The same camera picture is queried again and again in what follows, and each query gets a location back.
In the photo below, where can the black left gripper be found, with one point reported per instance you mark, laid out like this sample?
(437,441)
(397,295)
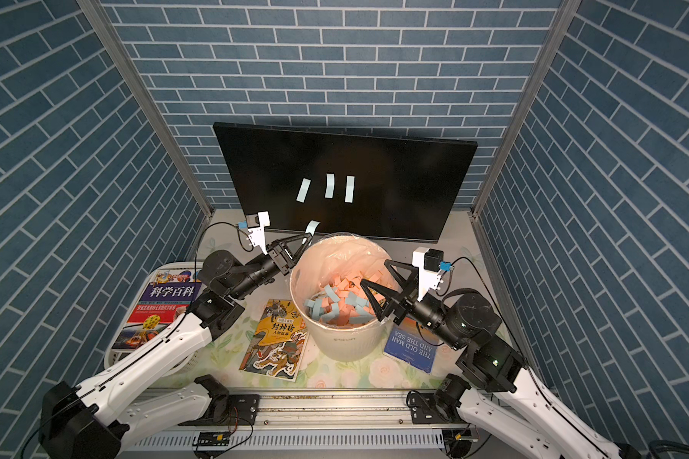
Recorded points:
(281,259)

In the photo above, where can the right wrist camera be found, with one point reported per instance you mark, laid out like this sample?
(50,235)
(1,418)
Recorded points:
(431,267)

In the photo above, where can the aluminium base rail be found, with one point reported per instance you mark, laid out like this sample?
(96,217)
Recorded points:
(311,423)

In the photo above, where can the aluminium corner post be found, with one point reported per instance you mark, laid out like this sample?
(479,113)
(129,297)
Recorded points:
(554,38)
(102,26)

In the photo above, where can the aluminium corner post left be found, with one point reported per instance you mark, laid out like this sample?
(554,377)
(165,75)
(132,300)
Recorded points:
(102,26)

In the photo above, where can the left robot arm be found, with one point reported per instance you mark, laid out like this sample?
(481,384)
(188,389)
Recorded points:
(100,417)

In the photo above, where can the blue old man sea book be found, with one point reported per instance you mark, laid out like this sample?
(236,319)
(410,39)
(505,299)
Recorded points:
(405,344)

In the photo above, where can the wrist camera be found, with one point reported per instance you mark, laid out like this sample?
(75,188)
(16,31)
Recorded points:
(431,267)
(254,226)

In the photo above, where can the aluminium corner post right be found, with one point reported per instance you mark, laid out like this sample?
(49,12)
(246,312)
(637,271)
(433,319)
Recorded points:
(554,38)

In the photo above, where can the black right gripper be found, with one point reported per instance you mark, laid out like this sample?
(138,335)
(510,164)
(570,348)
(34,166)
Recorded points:
(406,300)

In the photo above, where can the white sticky note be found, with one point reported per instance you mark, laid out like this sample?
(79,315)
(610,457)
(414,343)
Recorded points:
(330,188)
(312,226)
(303,191)
(350,188)

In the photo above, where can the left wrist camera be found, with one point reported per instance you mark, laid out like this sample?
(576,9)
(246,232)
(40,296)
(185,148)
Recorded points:
(254,226)

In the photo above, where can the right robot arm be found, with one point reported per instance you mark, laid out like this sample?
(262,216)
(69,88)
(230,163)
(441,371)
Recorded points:
(496,389)

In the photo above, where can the black computer monitor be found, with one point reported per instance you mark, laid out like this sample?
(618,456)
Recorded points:
(405,189)

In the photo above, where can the white waste bin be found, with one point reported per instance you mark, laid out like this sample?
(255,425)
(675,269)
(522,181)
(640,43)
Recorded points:
(341,254)

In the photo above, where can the science encyclopedia book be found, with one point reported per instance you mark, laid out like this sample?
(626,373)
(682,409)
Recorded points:
(158,310)

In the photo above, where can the pile of discarded sticky notes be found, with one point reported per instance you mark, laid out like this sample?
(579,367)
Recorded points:
(343,303)

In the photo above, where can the yellow comic book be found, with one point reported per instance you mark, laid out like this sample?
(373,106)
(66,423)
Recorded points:
(276,347)

